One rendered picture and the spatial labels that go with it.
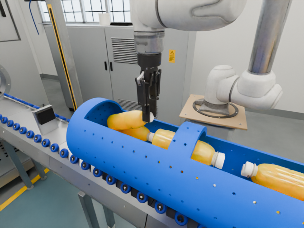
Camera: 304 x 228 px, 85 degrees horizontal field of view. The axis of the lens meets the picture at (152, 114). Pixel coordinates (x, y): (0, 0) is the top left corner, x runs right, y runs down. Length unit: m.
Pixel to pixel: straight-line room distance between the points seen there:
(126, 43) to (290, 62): 2.49
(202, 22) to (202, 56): 2.92
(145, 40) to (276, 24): 0.59
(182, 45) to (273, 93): 1.26
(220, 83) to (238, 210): 0.73
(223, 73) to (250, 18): 2.25
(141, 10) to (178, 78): 1.68
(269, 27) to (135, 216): 0.93
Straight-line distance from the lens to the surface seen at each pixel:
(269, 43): 0.93
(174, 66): 2.09
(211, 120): 1.03
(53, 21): 1.33
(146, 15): 0.47
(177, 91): 2.17
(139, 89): 0.53
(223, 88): 1.04
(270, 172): 0.59
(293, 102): 3.67
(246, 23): 3.24
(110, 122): 0.73
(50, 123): 1.18
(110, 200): 0.80
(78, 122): 0.67
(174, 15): 0.41
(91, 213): 1.31
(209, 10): 0.38
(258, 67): 0.96
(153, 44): 0.50
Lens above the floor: 1.52
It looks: 30 degrees down
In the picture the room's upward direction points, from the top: straight up
